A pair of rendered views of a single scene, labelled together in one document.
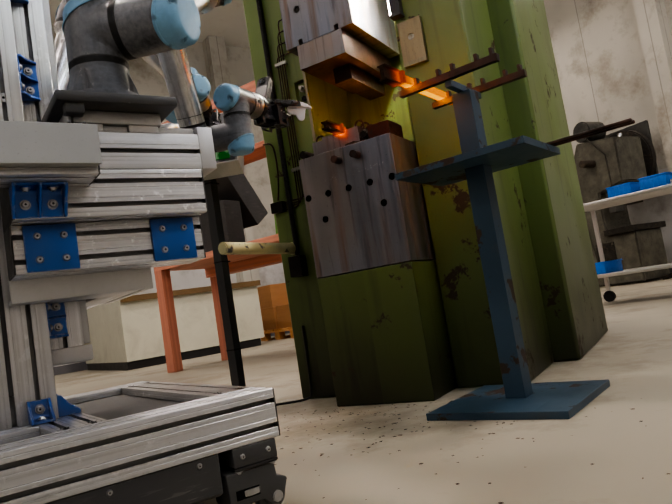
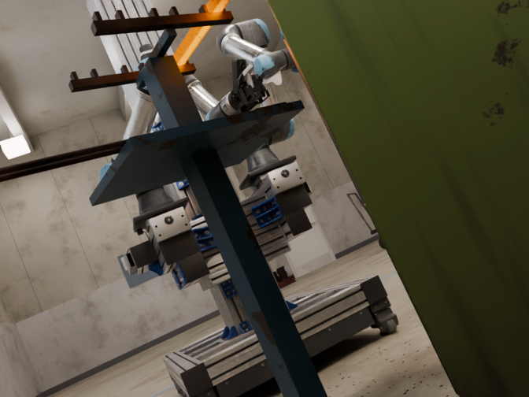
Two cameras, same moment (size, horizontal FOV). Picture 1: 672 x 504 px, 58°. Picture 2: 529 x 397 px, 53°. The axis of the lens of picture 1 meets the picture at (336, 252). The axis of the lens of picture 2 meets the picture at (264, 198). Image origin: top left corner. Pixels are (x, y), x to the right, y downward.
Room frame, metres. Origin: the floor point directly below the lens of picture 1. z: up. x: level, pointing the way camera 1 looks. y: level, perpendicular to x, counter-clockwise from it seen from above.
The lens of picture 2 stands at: (2.19, -1.48, 0.42)
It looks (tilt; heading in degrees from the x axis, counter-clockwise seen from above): 7 degrees up; 107
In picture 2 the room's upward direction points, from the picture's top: 25 degrees counter-clockwise
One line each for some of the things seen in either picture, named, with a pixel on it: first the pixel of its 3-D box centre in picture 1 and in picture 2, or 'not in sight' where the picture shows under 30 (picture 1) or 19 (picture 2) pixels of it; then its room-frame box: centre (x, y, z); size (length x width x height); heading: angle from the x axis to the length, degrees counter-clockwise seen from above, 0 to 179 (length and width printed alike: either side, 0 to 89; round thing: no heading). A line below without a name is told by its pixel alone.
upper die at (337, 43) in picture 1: (347, 64); not in sight; (2.39, -0.17, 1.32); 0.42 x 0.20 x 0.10; 150
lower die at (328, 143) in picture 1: (361, 150); not in sight; (2.39, -0.17, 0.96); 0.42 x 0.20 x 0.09; 150
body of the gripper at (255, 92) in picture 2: (268, 113); (247, 93); (1.81, 0.14, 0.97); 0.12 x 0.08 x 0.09; 150
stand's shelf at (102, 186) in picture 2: (477, 164); (196, 153); (1.79, -0.46, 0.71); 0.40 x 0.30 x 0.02; 53
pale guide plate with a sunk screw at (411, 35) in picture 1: (412, 42); not in sight; (2.17, -0.40, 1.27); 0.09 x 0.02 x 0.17; 60
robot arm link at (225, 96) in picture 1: (234, 100); (221, 116); (1.67, 0.22, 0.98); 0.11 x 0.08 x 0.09; 150
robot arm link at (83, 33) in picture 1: (98, 34); not in sight; (1.19, 0.41, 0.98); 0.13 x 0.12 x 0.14; 82
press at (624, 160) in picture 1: (621, 198); not in sight; (8.74, -4.20, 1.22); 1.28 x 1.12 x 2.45; 35
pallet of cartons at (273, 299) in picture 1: (308, 306); not in sight; (9.16, 0.53, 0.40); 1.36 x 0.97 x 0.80; 126
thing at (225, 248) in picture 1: (260, 248); not in sight; (2.30, 0.28, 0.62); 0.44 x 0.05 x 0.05; 150
